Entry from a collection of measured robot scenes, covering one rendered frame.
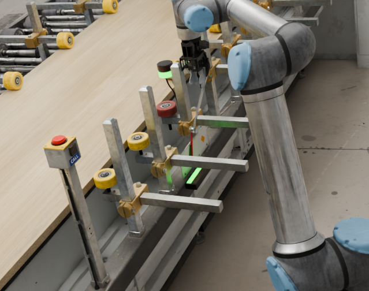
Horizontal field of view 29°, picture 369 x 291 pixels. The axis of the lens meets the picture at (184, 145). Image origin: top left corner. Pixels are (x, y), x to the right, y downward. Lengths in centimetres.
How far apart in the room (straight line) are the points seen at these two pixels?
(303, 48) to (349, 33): 318
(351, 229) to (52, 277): 99
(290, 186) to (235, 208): 181
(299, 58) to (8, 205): 111
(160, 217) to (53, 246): 39
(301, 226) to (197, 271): 146
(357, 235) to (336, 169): 191
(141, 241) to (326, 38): 301
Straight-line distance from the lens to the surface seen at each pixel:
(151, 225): 253
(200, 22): 242
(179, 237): 335
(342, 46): 516
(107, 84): 315
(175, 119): 284
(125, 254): 243
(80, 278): 252
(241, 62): 188
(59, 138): 206
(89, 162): 258
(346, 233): 208
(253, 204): 377
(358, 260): 207
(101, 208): 267
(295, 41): 193
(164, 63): 270
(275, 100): 191
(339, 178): 390
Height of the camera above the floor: 214
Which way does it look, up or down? 29 degrees down
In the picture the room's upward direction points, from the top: 11 degrees counter-clockwise
